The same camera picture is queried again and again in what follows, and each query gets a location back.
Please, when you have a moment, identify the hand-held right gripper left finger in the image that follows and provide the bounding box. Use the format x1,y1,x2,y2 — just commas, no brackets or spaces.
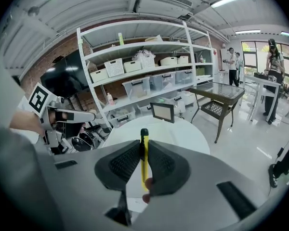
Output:
94,139,141,191

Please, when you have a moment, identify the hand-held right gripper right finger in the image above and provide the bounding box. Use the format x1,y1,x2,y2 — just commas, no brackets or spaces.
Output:
147,140,191,197

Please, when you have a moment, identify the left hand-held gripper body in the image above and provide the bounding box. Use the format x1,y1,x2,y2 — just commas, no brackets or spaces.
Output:
28,82,97,155

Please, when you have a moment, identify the yellow utility knife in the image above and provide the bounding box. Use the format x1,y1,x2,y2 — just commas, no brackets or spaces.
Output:
139,128,150,191

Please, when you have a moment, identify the person's left forearm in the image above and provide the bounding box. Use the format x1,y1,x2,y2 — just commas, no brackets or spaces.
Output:
9,109,46,138

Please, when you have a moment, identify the person's right hand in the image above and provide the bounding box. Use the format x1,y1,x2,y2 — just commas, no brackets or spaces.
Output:
142,177,156,205

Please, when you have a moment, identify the white round table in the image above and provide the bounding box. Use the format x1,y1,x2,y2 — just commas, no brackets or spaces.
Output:
103,115,210,155

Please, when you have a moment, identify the black round drum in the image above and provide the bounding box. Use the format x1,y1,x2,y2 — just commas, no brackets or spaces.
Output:
71,130,96,152

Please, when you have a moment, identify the clear plastic storage bin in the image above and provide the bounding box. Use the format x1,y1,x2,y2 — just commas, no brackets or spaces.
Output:
121,76,151,99
149,71,177,91
175,69,194,85
109,107,137,128

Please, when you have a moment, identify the white perforated basket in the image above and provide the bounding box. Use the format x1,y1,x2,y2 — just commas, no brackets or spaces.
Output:
139,54,156,70
104,58,125,78

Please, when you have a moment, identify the brown glass-top wicker table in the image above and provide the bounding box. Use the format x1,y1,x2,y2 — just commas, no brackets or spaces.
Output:
188,82,246,144

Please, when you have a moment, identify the white metal shelf unit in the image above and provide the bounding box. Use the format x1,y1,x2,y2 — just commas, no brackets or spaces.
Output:
76,20,215,129

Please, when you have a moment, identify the white tall table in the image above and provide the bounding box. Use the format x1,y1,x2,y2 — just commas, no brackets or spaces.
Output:
242,74,281,123

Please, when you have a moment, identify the ceiling air conditioner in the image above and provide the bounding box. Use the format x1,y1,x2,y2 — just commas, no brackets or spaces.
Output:
133,0,194,18

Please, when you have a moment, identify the black wall television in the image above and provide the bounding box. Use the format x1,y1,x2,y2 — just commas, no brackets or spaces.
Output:
39,49,90,99

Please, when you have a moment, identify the black picture frame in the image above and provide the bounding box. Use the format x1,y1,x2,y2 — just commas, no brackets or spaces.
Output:
150,102,175,124

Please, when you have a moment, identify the black cable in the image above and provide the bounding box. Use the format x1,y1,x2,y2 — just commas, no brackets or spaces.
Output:
276,118,289,159

